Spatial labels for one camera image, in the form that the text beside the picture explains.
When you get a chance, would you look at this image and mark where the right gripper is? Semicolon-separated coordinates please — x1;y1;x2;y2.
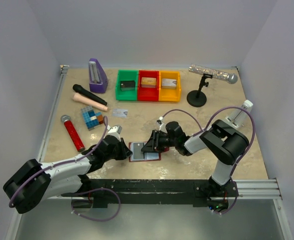
141;129;178;153

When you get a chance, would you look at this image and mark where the red leather card holder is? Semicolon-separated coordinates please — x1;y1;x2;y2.
129;142;161;163

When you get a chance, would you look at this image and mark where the blue credit card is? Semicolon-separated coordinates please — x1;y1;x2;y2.
112;108;128;118

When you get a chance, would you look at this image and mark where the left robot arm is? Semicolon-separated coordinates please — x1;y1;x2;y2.
3;135;132;214

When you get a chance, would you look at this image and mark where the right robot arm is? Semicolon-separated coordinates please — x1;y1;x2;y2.
141;120;249;196

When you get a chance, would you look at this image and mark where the gold card stack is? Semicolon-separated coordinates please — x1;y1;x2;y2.
141;77;157;88

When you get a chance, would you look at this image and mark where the silver card stack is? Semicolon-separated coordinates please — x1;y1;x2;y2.
161;78;177;89

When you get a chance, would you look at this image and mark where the black card stack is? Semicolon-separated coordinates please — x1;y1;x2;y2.
120;80;136;92

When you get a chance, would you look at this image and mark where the blue toy brick block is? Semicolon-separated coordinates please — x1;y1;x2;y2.
81;106;104;131

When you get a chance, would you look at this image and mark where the yellow plastic bin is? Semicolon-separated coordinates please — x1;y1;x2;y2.
159;70;181;103

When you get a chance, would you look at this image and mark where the red glitter microphone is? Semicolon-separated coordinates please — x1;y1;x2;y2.
61;115;85;152

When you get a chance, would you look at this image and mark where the black microphone stand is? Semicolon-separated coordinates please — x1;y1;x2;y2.
186;74;213;108

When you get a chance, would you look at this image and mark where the red plastic bin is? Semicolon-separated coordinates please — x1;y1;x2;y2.
137;70;159;102

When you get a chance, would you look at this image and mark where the pink microphone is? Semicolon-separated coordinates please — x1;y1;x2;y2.
72;93;108;112

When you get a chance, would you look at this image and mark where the green plastic bin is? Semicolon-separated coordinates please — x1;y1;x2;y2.
115;69;139;101

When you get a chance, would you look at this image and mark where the purple metronome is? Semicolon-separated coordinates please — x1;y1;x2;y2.
88;58;108;94

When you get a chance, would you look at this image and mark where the black microphone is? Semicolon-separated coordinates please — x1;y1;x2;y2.
73;84;107;106

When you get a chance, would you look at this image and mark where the white metronome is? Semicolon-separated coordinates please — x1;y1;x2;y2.
225;100;253;129

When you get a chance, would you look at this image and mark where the silver glitter microphone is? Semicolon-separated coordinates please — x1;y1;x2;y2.
189;64;238;84

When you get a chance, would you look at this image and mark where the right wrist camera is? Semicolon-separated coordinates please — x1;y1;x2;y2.
156;116;166;132

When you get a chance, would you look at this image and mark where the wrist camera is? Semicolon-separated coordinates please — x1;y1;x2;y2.
156;116;166;132
107;125;122;141

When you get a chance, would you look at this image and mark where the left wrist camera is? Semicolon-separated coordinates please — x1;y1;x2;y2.
107;125;122;141

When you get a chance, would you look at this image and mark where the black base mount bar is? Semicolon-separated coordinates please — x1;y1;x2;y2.
63;179;238;208

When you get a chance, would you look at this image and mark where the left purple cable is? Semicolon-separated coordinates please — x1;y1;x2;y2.
9;115;122;222

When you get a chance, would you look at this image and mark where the aluminium frame rail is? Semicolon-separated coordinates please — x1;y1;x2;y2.
36;65;70;162

